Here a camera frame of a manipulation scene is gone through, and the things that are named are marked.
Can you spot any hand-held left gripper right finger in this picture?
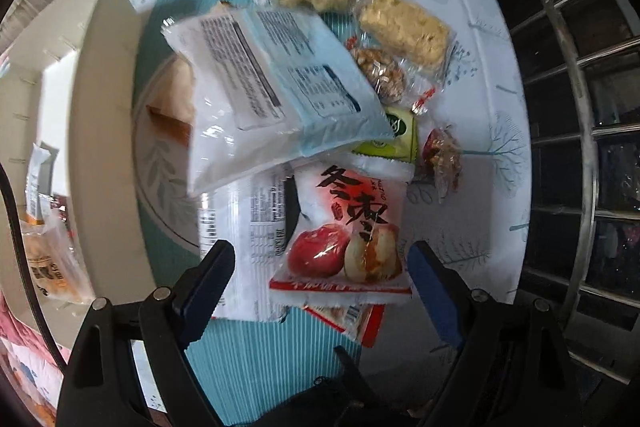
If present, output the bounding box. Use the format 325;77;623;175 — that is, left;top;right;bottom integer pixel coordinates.
407;241;583;427

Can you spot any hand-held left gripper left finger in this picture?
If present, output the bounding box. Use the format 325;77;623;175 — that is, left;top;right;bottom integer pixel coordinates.
57;239;236;427

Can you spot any white barcode snack packet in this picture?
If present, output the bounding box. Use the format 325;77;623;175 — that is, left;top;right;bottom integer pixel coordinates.
197;164;306;323

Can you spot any red white snack packet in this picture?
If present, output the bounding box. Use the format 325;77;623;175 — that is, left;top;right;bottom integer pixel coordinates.
302;302;386;349

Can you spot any orange snack packet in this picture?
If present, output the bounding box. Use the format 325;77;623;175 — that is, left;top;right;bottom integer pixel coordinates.
20;207;96;305

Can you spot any black cable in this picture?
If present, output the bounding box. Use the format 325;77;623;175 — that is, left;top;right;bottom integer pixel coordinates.
0;162;68;373

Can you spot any rice crispy bar clear wrapper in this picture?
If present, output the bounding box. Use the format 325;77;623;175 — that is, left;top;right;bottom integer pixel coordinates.
352;0;458;82

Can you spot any red jujube snack packet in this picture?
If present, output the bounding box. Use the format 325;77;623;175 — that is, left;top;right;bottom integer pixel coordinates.
269;159;413;308

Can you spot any teal ribbed table mat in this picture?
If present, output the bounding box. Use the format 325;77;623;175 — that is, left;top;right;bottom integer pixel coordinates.
132;0;391;427

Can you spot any large white blue snack packet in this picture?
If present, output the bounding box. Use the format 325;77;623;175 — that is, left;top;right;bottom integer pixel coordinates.
162;7;396;195

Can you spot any white tree-print tablecloth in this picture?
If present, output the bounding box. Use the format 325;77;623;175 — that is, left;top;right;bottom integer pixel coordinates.
107;0;531;427

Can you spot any white storage bin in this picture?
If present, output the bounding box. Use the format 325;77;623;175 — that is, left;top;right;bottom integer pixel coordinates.
0;0;156;323

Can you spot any clear-wrapped red nut snack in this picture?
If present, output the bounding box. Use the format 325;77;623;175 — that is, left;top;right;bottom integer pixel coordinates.
415;124;463;205

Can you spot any metal window grille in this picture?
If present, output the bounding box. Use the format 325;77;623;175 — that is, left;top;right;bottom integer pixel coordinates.
470;0;640;388

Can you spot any white leaf-print plate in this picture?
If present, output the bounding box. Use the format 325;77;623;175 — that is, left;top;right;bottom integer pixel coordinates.
131;57;301;268

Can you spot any green snack packet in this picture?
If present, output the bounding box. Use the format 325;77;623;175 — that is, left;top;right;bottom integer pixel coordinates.
350;107;418;165

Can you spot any white upright snack packet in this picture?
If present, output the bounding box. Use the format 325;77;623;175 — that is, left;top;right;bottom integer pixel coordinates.
25;142;61;218

